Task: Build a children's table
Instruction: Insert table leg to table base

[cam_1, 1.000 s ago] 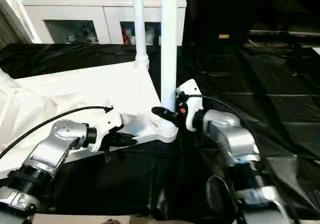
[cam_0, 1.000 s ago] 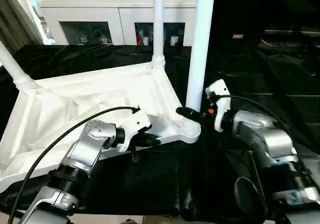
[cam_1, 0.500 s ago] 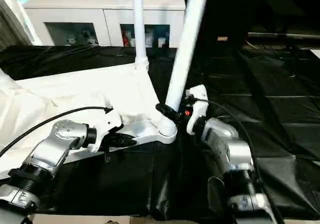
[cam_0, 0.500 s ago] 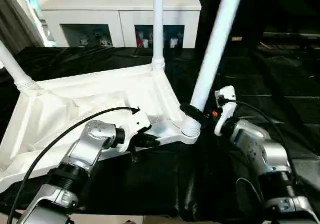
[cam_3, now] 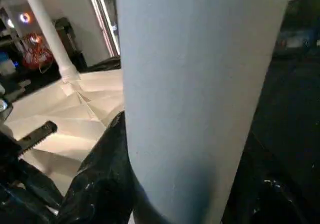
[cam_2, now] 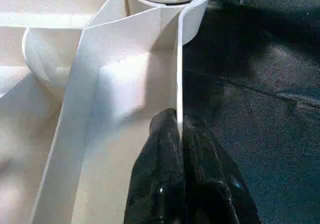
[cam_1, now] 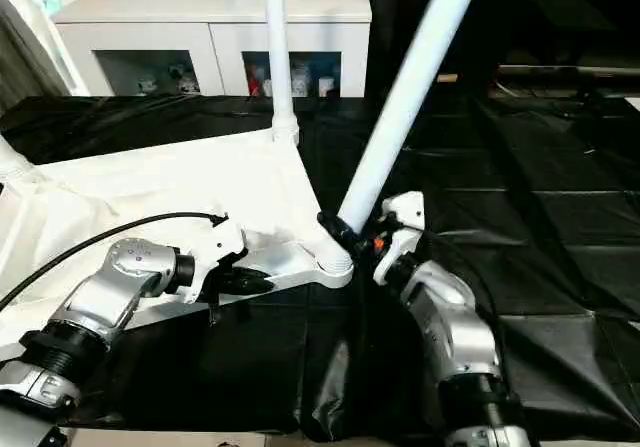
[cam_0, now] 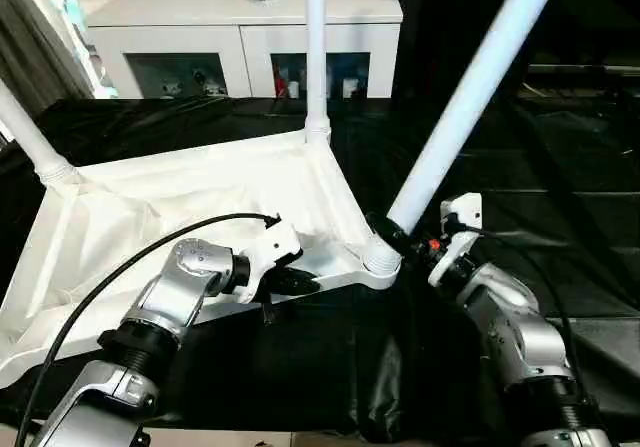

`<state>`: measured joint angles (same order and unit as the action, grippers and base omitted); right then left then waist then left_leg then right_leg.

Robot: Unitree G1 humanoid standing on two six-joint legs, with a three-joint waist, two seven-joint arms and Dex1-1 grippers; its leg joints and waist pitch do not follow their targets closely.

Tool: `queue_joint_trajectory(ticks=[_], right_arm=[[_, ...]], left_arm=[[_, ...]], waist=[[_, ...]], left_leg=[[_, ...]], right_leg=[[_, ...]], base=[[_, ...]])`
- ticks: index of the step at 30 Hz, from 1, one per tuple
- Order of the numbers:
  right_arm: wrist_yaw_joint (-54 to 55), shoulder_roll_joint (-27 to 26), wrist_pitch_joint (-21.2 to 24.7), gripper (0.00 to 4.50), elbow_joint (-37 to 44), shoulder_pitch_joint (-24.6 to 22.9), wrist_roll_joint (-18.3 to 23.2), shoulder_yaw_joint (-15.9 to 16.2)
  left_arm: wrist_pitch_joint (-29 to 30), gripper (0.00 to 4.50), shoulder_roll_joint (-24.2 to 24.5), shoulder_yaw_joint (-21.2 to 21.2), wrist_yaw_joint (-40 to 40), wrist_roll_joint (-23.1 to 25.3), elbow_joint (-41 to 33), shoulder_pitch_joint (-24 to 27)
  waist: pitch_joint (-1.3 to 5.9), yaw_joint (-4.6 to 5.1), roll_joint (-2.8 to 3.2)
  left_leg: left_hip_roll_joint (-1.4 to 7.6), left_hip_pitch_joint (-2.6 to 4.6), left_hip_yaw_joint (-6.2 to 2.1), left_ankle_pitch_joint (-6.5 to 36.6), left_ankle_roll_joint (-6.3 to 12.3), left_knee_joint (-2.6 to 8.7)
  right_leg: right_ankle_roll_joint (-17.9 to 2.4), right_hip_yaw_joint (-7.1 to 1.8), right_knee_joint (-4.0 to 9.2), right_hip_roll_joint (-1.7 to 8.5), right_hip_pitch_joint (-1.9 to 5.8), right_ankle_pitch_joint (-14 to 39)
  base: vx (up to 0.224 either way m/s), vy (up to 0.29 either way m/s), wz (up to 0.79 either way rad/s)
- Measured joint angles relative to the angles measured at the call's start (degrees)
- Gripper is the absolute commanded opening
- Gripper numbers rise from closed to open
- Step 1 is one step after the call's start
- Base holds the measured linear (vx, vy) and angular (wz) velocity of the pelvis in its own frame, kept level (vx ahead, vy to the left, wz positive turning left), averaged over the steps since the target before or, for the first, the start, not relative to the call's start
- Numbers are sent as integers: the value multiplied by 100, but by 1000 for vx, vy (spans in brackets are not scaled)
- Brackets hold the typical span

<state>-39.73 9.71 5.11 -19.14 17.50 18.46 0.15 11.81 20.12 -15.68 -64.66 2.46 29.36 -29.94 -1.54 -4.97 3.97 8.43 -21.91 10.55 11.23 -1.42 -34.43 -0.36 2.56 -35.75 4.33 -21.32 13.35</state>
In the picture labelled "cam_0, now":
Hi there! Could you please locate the white glass-door cabinet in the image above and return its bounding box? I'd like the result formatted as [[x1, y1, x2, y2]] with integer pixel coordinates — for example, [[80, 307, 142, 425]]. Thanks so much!
[[87, 0, 404, 99]]

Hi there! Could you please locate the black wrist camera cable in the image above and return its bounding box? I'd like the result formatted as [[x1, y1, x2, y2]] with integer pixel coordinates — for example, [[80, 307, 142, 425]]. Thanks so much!
[[12, 212, 281, 447], [449, 221, 584, 383]]

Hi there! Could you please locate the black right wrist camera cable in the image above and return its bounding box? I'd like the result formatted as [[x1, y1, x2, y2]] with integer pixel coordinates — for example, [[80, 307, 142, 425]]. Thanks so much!
[[449, 221, 584, 383]]

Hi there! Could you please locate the white plastic table top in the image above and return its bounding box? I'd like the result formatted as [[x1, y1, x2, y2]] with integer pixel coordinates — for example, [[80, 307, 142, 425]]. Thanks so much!
[[0, 134, 401, 388]]

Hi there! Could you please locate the black metal bar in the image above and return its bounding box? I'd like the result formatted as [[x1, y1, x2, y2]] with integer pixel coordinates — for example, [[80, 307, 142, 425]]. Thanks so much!
[[529, 64, 640, 77]]

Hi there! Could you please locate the white plastic table leg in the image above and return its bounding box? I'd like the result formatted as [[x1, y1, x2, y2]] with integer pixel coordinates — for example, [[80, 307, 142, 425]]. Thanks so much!
[[0, 79, 80, 187], [302, 0, 332, 146], [360, 0, 569, 276]]

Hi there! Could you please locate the white and turquoise rack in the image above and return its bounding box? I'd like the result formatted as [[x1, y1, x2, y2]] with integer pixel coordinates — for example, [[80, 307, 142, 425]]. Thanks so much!
[[29, 0, 119, 99]]

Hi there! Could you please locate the black left wrist camera cable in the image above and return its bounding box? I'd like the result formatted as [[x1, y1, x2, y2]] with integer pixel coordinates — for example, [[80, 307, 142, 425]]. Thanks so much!
[[12, 212, 281, 447]]

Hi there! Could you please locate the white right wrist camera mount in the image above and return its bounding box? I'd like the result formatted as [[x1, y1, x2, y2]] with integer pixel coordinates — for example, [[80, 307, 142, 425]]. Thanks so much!
[[427, 192, 484, 287]]

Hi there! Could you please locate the black work surface mat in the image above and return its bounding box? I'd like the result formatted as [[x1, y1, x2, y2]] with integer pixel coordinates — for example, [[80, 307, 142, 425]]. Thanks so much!
[[0, 94, 640, 441]]

